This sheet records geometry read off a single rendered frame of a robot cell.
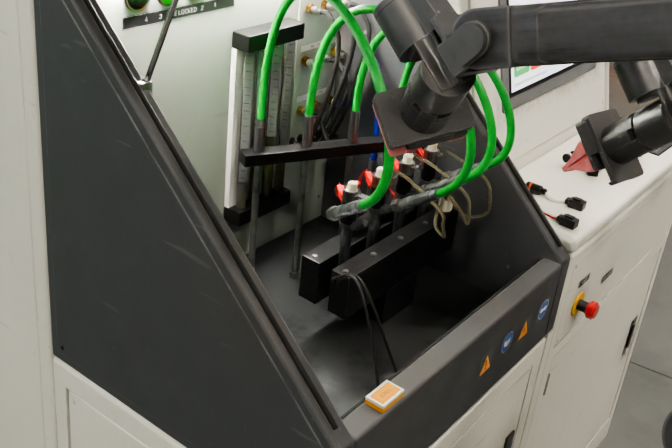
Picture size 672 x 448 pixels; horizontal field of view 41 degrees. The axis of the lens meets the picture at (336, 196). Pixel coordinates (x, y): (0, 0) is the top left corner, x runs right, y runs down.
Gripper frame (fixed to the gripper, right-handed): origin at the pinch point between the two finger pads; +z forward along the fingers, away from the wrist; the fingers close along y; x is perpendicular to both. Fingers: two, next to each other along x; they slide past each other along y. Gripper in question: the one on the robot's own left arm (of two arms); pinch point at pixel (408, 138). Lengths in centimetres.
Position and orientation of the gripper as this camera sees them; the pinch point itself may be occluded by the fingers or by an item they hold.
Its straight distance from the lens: 108.0
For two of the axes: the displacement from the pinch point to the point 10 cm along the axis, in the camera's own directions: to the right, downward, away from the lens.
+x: 3.0, 9.2, -2.4
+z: -1.3, 2.9, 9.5
